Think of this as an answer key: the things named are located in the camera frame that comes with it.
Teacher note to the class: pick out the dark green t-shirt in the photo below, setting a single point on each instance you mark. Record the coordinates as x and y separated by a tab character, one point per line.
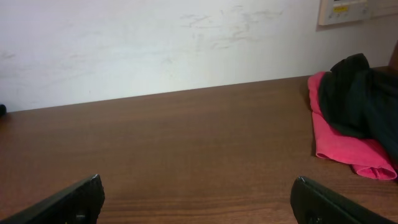
361	102

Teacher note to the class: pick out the black folded clothes stack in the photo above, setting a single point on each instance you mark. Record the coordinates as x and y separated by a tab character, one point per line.
3	110

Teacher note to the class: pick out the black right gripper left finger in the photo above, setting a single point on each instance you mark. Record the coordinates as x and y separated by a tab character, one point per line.
78	203

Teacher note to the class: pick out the beige wall control panel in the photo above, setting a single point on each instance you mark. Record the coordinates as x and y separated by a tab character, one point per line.
341	11

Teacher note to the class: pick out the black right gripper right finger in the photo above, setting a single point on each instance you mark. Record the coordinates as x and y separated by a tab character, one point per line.
313	203

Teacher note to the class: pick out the red soccer t-shirt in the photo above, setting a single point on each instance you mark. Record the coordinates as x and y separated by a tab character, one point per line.
366	156

